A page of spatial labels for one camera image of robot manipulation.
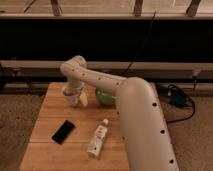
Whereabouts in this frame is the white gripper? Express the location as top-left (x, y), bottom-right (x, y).
top-left (62, 78), bottom-right (88, 107)

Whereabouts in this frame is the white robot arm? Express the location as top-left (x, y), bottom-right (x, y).
top-left (60, 55), bottom-right (180, 171)

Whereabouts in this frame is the green bowl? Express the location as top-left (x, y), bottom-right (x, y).
top-left (95, 89), bottom-right (115, 106)

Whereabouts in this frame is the black smartphone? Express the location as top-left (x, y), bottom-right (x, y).
top-left (52, 120), bottom-right (75, 144)

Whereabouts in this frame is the white plastic bottle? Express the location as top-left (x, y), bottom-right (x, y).
top-left (87, 119), bottom-right (109, 158)

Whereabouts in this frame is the black power adapter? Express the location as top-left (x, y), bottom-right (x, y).
top-left (170, 90), bottom-right (187, 108)

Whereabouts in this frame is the black power cable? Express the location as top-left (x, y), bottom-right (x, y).
top-left (118, 10), bottom-right (158, 78)

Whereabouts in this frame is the black floor cable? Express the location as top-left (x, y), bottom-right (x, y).
top-left (156, 83), bottom-right (197, 125)

